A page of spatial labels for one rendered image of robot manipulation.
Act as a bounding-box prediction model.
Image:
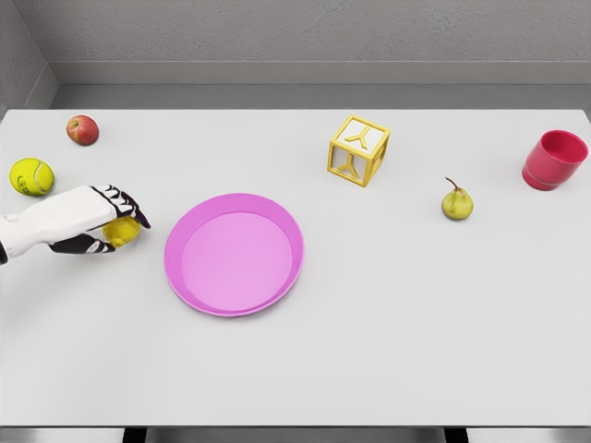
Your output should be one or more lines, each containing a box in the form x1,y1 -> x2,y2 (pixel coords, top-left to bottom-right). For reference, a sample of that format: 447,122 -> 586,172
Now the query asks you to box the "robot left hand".
35,184 -> 152,255

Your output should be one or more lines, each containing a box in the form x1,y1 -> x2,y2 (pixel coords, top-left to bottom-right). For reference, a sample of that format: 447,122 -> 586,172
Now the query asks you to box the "yellow lemon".
101,215 -> 142,249

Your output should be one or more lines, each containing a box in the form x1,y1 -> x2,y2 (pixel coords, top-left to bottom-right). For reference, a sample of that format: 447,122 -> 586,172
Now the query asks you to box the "pink plate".
163,192 -> 306,318

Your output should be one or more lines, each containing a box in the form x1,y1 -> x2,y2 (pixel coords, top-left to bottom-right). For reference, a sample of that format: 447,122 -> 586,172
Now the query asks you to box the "yellow tennis ball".
8,157 -> 55,198

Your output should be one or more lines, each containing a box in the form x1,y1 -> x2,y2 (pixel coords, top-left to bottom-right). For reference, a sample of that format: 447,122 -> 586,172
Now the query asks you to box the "red apple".
66,114 -> 101,147

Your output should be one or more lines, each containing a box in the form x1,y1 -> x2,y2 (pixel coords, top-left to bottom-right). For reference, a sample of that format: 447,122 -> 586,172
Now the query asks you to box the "yellow letter block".
327,114 -> 392,188

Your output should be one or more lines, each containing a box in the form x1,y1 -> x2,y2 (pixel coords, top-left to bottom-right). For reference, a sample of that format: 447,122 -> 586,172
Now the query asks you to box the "green pear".
440,176 -> 475,222

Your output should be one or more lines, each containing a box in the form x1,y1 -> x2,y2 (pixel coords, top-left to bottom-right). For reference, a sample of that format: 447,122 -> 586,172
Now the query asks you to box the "red cup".
522,129 -> 590,191

